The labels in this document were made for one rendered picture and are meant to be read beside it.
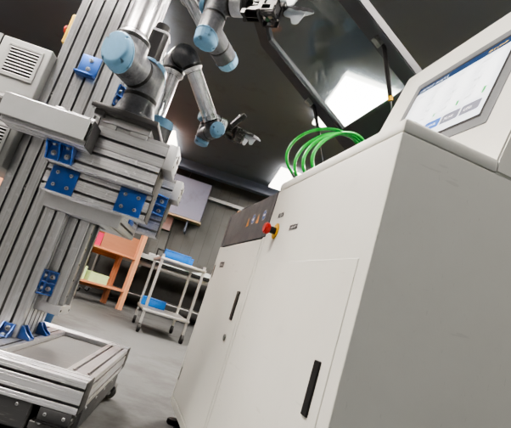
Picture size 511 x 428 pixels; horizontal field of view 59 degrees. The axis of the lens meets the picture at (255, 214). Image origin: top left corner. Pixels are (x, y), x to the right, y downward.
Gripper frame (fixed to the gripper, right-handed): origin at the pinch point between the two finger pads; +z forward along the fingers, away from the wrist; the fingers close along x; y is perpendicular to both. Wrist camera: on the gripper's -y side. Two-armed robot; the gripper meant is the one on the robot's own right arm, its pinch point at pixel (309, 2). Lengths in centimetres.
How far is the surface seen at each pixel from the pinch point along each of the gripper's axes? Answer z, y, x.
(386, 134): 35, 52, 16
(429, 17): 14, -164, -158
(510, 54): 56, 13, -1
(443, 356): 54, 89, 5
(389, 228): 40, 72, 17
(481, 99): 52, 26, -3
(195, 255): -363, -72, -686
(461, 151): 49, 52, 13
